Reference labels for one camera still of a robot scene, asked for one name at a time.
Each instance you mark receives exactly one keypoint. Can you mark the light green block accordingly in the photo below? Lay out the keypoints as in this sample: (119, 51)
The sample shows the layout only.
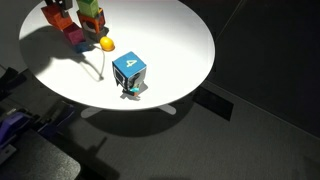
(88, 7)

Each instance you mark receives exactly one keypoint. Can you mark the yellow block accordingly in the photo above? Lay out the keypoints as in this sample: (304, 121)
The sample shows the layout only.
(92, 22)

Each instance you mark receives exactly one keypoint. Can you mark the small blue block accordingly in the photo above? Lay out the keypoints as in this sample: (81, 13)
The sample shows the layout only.
(82, 47)

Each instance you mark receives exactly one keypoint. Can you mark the yellow ball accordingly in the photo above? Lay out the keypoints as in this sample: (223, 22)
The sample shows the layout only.
(107, 43)

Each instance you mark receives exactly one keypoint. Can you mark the blue paper cube with number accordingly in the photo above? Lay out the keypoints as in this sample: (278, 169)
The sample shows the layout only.
(128, 66)

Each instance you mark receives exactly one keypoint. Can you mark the small silver black toy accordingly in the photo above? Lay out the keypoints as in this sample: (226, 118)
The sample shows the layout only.
(134, 88)

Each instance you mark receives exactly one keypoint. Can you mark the purple black clamp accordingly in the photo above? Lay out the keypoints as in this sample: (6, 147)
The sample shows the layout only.
(13, 125)
(58, 116)

